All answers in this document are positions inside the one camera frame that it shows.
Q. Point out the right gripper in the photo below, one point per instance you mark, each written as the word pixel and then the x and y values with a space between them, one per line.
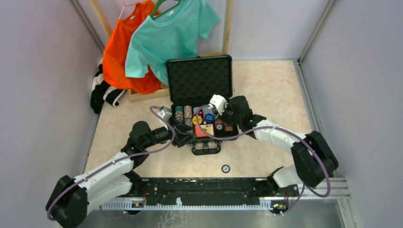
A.
pixel 223 117

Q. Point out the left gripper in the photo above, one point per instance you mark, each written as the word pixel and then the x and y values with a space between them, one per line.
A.
pixel 181 137

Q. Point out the yellow round button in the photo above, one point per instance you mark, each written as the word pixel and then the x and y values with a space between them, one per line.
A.
pixel 197 120

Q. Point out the blue round button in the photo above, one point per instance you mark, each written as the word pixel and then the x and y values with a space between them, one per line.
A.
pixel 209 118

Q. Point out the red playing card box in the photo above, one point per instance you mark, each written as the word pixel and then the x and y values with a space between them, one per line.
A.
pixel 208 128

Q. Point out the black poker set case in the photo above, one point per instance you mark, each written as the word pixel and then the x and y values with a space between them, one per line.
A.
pixel 193 81

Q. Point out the purple chip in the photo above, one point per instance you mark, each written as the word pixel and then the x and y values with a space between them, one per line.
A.
pixel 225 168

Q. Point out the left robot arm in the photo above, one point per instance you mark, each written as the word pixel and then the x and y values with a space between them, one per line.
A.
pixel 74 198

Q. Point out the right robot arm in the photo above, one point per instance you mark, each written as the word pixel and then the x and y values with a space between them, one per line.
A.
pixel 313 159

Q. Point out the orange red chip row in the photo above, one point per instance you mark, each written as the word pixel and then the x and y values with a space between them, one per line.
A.
pixel 228 128

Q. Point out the green blue chip row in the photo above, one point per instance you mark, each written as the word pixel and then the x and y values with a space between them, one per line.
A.
pixel 179 114

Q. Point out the tan blue chip row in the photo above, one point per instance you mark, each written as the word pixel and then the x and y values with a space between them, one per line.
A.
pixel 188 115

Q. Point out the blue backed card deck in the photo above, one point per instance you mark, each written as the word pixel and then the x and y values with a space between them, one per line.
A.
pixel 202 110

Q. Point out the wooden clothes rack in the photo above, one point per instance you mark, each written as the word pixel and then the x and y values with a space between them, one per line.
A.
pixel 132 95

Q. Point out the black white striped garment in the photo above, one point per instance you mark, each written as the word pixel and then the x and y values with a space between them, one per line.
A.
pixel 103 92

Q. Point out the teal t-shirt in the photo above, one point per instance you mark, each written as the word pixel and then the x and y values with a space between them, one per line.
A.
pixel 173 35

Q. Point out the orange t-shirt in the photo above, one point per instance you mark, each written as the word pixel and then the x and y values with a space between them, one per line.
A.
pixel 115 53

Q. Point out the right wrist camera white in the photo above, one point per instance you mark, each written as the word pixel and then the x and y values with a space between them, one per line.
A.
pixel 218 103

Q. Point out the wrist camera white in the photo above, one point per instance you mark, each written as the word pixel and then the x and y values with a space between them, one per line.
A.
pixel 164 114
pixel 218 103

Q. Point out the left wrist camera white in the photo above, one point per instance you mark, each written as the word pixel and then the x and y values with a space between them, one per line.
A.
pixel 164 114

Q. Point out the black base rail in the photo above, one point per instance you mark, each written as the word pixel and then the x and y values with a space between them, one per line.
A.
pixel 207 191

